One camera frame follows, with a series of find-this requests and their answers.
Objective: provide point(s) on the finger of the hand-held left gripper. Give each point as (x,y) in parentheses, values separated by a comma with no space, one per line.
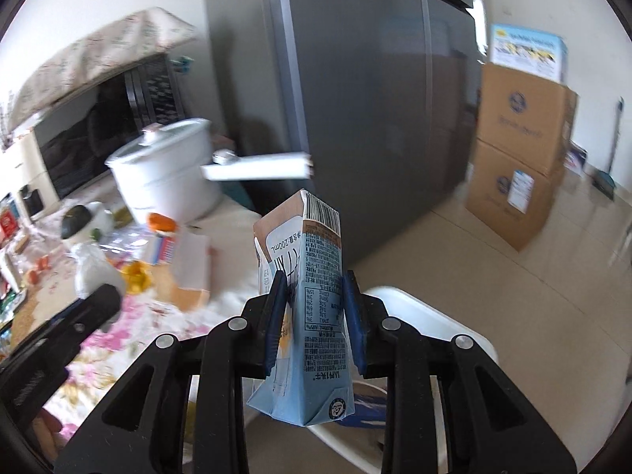
(89,311)

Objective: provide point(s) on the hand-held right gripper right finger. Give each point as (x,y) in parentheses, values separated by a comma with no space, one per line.
(353,321)

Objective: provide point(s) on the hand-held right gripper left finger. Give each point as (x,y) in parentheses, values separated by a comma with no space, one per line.
(274,321)

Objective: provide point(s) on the light blue milk carton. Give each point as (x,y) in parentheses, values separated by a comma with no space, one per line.
(316,256)

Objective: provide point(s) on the white plastic bin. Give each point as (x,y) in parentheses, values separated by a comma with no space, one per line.
(444,326)

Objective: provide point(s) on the person's left hand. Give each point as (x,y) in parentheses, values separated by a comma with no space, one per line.
(47,429)

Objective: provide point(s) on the crumpled clear plastic wrap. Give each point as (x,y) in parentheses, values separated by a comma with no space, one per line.
(96,271)

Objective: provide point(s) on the yellow wrapper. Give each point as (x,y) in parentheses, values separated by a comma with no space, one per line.
(135,276)

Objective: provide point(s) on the dark green pumpkin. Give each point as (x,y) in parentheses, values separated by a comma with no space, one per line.
(74,219)

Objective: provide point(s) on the torn white and red packet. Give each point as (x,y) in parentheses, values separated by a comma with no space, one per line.
(163,249)

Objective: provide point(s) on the torn brown cardboard piece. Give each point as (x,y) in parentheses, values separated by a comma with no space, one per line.
(190,271)

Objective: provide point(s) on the red tin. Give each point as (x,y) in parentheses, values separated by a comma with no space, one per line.
(7,223)

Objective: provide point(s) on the cream air fryer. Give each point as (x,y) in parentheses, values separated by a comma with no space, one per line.
(22,173)

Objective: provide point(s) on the white electric cooking pot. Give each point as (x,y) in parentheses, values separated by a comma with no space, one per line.
(163,173)

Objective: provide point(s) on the black microwave oven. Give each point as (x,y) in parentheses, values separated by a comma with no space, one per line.
(98,133)

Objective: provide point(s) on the grey refrigerator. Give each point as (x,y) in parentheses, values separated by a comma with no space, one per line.
(355,108)

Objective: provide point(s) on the floral cloth cover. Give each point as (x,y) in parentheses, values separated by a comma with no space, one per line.
(89,54)

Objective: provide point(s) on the small blue box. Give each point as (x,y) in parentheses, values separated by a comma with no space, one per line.
(576,158)

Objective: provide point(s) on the light blue printed box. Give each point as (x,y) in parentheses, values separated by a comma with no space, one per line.
(528,52)

